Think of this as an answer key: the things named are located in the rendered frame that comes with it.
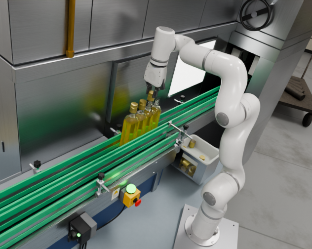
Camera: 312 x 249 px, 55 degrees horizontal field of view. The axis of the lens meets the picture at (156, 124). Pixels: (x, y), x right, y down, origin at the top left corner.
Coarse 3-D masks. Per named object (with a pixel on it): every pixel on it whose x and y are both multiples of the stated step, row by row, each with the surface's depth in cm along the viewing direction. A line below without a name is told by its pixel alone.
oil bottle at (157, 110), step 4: (152, 108) 157; (156, 108) 157; (160, 108) 159; (156, 112) 157; (160, 112) 160; (156, 116) 159; (156, 120) 161; (152, 124) 161; (156, 124) 164; (152, 128) 163
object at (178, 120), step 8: (248, 80) 243; (216, 96) 209; (200, 104) 195; (208, 104) 203; (192, 112) 189; (200, 112) 200; (176, 120) 177; (184, 120) 186; (168, 128) 176; (144, 136) 158; (128, 144) 149; (112, 152) 142; (96, 160) 135; (80, 168) 129; (64, 176) 124; (48, 184) 119; (32, 192) 114; (40, 192) 117; (24, 200) 112; (0, 208) 106; (8, 208) 108
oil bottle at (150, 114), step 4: (144, 112) 153; (148, 112) 152; (152, 112) 154; (148, 116) 153; (152, 116) 155; (148, 120) 154; (152, 120) 158; (148, 124) 157; (148, 128) 159; (144, 132) 158
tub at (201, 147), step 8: (192, 136) 187; (184, 144) 183; (200, 144) 187; (208, 144) 183; (192, 152) 185; (200, 152) 187; (208, 152) 184; (216, 152) 181; (200, 160) 170; (208, 160) 182
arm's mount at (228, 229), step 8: (184, 208) 168; (192, 208) 169; (184, 216) 164; (184, 224) 160; (224, 224) 165; (232, 224) 166; (184, 232) 156; (224, 232) 161; (232, 232) 162; (176, 240) 152; (184, 240) 153; (224, 240) 157; (232, 240) 158; (176, 248) 149; (184, 248) 150; (192, 248) 150; (200, 248) 151; (208, 248) 152; (216, 248) 153; (224, 248) 154; (232, 248) 155
